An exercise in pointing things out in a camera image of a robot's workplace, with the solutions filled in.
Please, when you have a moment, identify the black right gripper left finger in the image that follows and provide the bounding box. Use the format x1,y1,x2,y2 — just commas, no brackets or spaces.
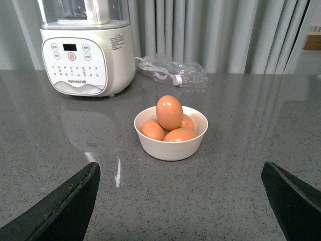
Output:
1,162,100,240

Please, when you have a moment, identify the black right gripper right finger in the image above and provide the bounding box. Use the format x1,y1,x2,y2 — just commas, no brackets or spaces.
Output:
261,162,320,240

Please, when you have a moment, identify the brown egg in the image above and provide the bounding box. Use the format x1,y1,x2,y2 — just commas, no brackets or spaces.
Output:
140,119,166,141
163,128,198,142
180,114,195,130
156,95,183,131

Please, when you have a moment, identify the brown egg front in bowl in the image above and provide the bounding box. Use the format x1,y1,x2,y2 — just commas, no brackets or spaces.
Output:
163,128,198,142

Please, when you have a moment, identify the brown egg back in bowl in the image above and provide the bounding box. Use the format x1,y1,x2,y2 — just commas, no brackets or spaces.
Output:
180,114,195,130

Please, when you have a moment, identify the white ceramic bowl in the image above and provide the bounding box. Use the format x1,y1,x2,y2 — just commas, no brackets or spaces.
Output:
134,106,208,161

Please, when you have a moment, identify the wooden shelf in background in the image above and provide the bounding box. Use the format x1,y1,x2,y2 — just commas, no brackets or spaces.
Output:
302,25,321,51

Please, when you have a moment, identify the white soy milk maker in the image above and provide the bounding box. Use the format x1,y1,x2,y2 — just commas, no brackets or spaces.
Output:
38,1,135,96

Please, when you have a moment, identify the clear plastic bag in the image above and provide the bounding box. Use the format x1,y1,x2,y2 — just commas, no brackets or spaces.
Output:
135,54,209,88

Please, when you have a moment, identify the white power cable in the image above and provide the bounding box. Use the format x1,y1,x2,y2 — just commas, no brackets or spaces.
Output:
134,57,183,87

